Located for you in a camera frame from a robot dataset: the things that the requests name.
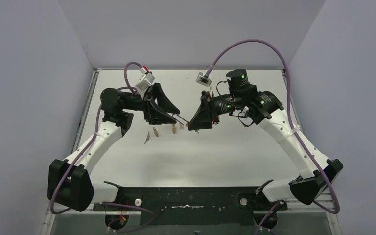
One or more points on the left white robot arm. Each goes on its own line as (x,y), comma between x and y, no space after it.
(112,98)

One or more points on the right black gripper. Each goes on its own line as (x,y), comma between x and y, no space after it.
(202,119)

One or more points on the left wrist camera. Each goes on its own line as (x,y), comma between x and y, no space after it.
(145,81)

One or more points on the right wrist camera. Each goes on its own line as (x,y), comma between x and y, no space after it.
(205,81)

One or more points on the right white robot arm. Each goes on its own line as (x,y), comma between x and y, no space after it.
(266,111)

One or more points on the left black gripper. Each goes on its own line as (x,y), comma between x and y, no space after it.
(149,105)

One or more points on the small silver key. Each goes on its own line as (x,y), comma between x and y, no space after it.
(148,137)

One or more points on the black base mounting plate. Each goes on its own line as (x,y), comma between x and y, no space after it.
(198,205)

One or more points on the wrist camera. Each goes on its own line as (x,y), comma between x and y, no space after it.
(205,81)
(145,81)

